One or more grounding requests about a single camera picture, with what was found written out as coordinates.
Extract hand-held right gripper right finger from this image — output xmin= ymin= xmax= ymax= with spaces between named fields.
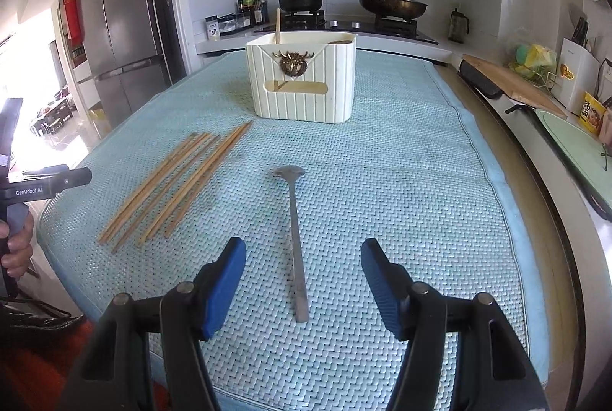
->
xmin=361 ymin=238 xmax=550 ymax=411

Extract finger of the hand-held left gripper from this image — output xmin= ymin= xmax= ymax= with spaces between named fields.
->
xmin=48 ymin=166 xmax=93 ymax=197

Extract row of wooden chopsticks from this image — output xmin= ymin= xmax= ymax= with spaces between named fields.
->
xmin=97 ymin=120 xmax=253 ymax=255

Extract person's left hand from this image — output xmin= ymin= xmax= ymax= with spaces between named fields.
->
xmin=0 ymin=213 xmax=36 ymax=280

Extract white knife block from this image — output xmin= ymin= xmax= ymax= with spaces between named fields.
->
xmin=555 ymin=37 xmax=601 ymax=118

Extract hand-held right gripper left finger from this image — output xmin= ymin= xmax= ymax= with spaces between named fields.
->
xmin=52 ymin=236 xmax=247 ymax=411

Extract red cloth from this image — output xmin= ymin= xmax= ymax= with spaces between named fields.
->
xmin=0 ymin=318 xmax=94 ymax=411

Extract wooden cutting board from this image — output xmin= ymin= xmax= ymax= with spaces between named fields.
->
xmin=461 ymin=54 xmax=567 ymax=120

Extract yellow printed cup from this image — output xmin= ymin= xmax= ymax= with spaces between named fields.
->
xmin=578 ymin=92 xmax=610 ymax=137

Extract rack of spice jars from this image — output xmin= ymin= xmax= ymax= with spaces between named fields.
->
xmin=219 ymin=12 xmax=252 ymax=34

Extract cream ribbed utensil holder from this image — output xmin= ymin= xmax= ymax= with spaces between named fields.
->
xmin=245 ymin=32 xmax=358 ymax=125

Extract grey refrigerator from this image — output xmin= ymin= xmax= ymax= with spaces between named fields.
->
xmin=57 ymin=0 xmax=187 ymax=130

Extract yellow green sponges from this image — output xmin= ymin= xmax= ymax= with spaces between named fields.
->
xmin=509 ymin=43 xmax=558 ymax=80

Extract distant dining table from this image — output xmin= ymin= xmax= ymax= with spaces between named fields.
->
xmin=29 ymin=98 xmax=72 ymax=135

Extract dark glass coffee press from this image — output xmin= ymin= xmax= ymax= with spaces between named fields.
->
xmin=448 ymin=8 xmax=470 ymax=45

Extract light green cutting board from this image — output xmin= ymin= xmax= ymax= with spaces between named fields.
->
xmin=534 ymin=107 xmax=612 ymax=221

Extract black gas stove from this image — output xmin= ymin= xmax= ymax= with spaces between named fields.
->
xmin=253 ymin=10 xmax=438 ymax=46

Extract red box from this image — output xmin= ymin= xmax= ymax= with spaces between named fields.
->
xmin=62 ymin=0 xmax=87 ymax=44

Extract light blue woven mat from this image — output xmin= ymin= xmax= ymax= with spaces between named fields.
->
xmin=36 ymin=50 xmax=539 ymax=411

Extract black cable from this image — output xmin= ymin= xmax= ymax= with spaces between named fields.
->
xmin=0 ymin=294 xmax=84 ymax=333

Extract metal spoon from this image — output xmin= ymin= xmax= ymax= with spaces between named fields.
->
xmin=272 ymin=165 xmax=311 ymax=324

